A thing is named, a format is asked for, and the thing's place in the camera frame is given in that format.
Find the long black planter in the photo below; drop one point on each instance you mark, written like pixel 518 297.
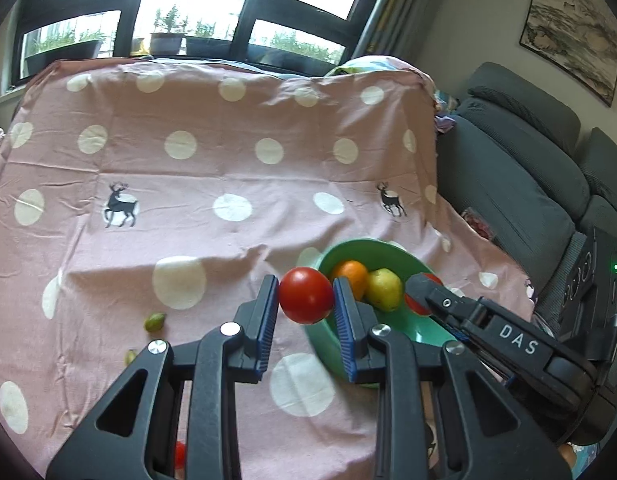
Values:
pixel 63 55
pixel 223 46
pixel 298 57

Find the grey sofa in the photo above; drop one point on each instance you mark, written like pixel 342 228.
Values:
pixel 513 170

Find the round black plant pot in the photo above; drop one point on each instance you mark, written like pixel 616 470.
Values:
pixel 166 44

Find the small green fruit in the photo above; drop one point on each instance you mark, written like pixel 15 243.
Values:
pixel 131 357
pixel 155 321

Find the red snack packet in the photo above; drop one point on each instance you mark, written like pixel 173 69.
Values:
pixel 478 224

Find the yellow-green pear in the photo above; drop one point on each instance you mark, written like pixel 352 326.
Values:
pixel 383 287

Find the red tomato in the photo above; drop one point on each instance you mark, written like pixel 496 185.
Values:
pixel 306 295
pixel 180 455
pixel 414 306

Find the pink polka-dot tablecloth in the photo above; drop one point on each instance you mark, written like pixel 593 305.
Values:
pixel 213 160

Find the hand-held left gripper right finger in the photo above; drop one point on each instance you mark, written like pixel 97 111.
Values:
pixel 344 330

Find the colourful folded blanket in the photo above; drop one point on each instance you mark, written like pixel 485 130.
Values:
pixel 368 64

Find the framed landscape painting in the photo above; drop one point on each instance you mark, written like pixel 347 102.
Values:
pixel 573 25

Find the green bowl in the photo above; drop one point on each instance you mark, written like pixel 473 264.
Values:
pixel 368 252

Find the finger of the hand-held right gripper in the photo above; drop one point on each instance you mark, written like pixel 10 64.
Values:
pixel 438 300
pixel 454 334

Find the orange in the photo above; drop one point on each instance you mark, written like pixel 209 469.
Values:
pixel 352 275

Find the striped curtain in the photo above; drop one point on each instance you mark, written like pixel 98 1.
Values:
pixel 403 10

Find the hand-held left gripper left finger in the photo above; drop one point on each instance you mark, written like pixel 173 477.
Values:
pixel 268 325

